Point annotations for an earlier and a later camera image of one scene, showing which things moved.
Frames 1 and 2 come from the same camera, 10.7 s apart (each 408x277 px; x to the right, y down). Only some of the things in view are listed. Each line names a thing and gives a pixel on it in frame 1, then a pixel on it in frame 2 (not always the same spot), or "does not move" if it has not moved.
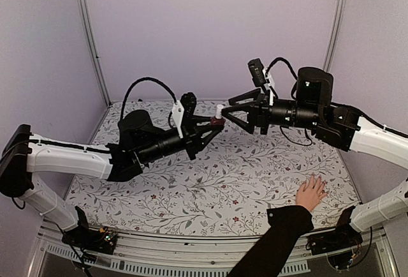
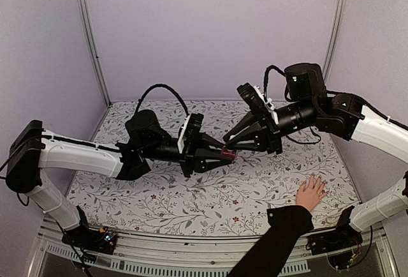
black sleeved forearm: x=289 y=224 does not move
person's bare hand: x=310 y=197 does not move
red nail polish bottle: x=215 y=121 → x=230 y=153
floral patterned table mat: x=237 y=177 does not move
